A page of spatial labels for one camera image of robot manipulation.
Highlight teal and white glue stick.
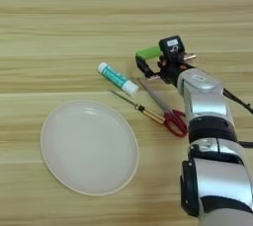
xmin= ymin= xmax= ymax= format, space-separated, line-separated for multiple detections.
xmin=97 ymin=61 xmax=140 ymax=97

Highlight red handled scissors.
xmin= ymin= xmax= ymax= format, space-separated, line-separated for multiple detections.
xmin=137 ymin=77 xmax=189 ymax=138

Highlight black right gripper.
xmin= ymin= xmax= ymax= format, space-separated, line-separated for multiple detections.
xmin=134 ymin=53 xmax=198 ymax=88

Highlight green eraser block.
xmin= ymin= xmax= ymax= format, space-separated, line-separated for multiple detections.
xmin=135 ymin=45 xmax=163 ymax=61

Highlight white round plate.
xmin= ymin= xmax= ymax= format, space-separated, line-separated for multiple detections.
xmin=40 ymin=100 xmax=140 ymax=197

